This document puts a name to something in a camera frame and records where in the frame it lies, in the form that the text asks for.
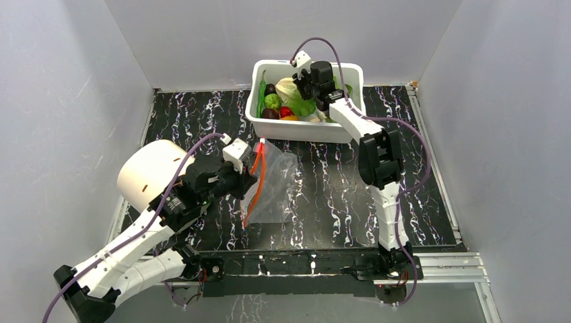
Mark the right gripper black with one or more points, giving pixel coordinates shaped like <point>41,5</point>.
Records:
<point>307,89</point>

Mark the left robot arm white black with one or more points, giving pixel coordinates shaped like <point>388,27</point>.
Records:
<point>171,194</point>

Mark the orange fruit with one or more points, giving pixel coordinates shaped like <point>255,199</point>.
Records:
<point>290,118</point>

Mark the red tomato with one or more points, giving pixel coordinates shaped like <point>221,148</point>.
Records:
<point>285,112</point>

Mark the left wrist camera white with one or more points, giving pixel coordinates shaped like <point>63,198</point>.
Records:
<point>237,152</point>

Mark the clear zip top bag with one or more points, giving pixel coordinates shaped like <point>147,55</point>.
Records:
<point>269,199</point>

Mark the green bumpy fruit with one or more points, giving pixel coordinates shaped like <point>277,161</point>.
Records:
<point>272,101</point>

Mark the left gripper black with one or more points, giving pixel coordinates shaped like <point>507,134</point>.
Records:
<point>245,181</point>

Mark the white cylindrical drum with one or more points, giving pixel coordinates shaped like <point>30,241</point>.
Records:
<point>148,172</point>

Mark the beige mushroom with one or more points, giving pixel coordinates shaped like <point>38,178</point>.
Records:
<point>317,116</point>

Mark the dark purple fruit front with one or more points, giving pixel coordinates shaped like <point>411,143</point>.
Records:
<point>270,113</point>

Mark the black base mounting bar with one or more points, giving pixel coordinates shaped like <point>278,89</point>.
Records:
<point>296,272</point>

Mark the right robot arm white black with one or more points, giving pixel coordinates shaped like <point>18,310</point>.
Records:
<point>380,165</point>

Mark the white plastic bin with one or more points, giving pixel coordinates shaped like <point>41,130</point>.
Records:
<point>323,132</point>

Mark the long green chili pepper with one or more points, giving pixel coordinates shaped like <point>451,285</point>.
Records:
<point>261,95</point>

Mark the green leafy vegetable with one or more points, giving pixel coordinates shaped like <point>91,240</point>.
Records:
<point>347,89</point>

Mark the green napa cabbage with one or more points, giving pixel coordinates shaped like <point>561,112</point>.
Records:
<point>290,96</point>

